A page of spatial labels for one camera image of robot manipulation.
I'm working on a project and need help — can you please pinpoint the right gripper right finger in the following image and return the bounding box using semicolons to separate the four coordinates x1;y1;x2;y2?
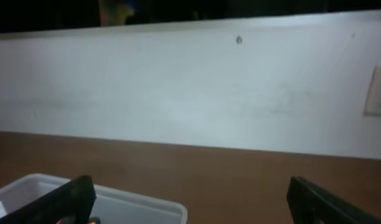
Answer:
286;177;381;224

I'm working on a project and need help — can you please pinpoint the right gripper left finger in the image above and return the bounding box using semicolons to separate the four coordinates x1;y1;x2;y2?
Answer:
0;175;96;224

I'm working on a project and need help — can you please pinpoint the clear plastic storage container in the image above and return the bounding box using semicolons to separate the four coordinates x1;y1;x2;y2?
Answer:
0;172;189;224

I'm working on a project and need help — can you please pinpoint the white wall socket plate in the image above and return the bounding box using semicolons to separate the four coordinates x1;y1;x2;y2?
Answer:
364;67;381;116

